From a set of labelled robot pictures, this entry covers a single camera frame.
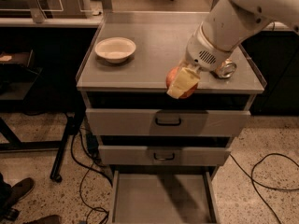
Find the dark shoe lower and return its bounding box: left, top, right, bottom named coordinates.
left=23, top=215, right=61, bottom=224

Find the red apple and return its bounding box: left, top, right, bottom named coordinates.
left=165, top=66, right=199, bottom=100

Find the orange soda can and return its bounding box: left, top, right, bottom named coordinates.
left=214, top=59, right=237, bottom=79

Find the bottom grey open drawer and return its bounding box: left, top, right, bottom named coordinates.
left=107, top=171, right=221, bottom=224

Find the black floor cable left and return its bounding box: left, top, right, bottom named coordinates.
left=69, top=128, right=113, bottom=224

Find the top grey drawer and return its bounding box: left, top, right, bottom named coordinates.
left=86, top=108, right=250, bottom=137

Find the black floor cable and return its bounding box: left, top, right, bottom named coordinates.
left=229, top=152, right=299, bottom=224
left=69, top=128, right=113, bottom=224

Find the black table frame left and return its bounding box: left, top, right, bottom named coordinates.
left=0, top=112, right=84, bottom=183

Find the middle grey drawer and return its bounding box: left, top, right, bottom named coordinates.
left=99, top=145, right=230, bottom=166

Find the white paper bowl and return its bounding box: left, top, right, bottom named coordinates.
left=94, top=37, right=136, bottom=63

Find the black floor cable right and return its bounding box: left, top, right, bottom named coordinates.
left=229, top=152, right=299, bottom=224

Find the grey drawer cabinet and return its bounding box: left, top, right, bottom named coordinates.
left=75, top=10, right=267, bottom=224

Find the white horizontal rail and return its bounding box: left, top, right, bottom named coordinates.
left=0, top=18, right=102, bottom=28

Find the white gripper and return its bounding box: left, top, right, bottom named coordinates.
left=166, top=25, right=232, bottom=100

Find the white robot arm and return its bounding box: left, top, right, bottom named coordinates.
left=166, top=0, right=299, bottom=99

